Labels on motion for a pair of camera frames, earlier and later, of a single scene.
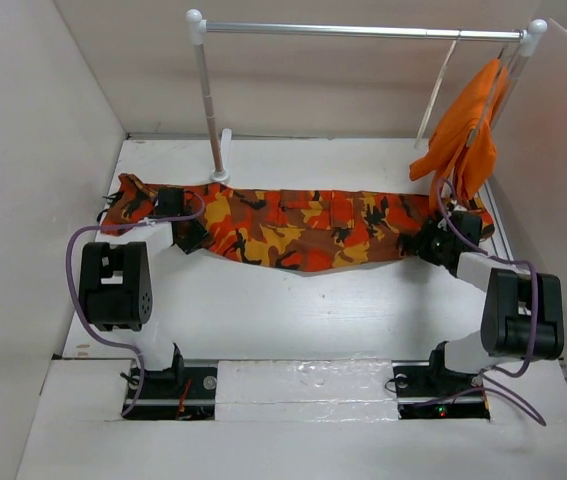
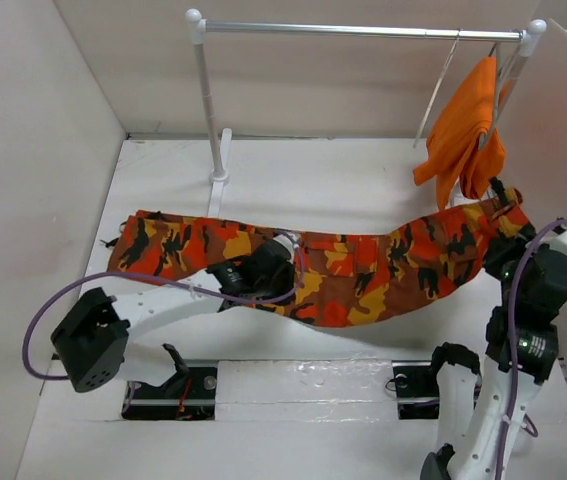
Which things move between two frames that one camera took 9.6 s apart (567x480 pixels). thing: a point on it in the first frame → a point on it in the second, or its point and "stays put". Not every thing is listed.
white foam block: (306, 390) stays put
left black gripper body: (194, 235) → (279, 285)
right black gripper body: (431, 242) → (500, 261)
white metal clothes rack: (529, 39) stays put
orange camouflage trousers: (290, 229) → (340, 276)
